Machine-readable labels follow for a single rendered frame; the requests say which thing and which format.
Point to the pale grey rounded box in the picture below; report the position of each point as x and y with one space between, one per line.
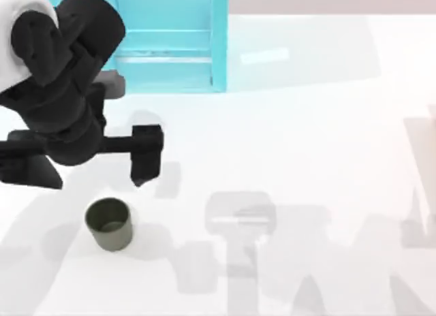
114 86

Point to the olive green cup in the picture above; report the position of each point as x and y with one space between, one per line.
110 229

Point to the light blue rack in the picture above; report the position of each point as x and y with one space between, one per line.
170 40

